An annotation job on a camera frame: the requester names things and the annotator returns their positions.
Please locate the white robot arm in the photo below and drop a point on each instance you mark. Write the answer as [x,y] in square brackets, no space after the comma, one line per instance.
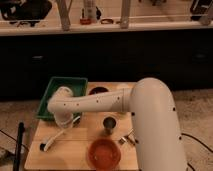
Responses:
[154,116]

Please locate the grey vertical frame post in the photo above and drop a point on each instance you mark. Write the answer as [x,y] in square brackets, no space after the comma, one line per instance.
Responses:
[125,12]

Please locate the green plastic tray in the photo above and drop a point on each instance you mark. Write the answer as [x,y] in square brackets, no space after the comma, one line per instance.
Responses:
[78,86]

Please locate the white brush with black bristles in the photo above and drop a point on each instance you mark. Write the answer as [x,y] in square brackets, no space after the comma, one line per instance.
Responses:
[45,145]

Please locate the orange plastic bowl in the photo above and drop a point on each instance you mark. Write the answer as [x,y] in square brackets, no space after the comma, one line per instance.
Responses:
[104,155]

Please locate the grey diagonal frame strut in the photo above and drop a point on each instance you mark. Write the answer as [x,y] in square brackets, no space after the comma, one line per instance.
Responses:
[64,14]

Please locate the white bottle on shelf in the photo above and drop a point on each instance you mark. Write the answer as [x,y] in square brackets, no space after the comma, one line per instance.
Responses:
[90,9]

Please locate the black pole at left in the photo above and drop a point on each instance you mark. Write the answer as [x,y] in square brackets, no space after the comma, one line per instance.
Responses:
[17,158]

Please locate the small metal cup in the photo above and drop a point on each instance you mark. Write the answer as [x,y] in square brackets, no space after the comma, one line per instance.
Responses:
[109,124]

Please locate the dark round bowl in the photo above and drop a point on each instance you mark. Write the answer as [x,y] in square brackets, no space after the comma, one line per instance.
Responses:
[97,90]

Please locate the black bag on shelf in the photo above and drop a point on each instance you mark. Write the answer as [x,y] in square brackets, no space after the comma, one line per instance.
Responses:
[30,11]

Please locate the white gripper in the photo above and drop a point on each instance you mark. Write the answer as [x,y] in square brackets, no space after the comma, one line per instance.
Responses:
[63,120]

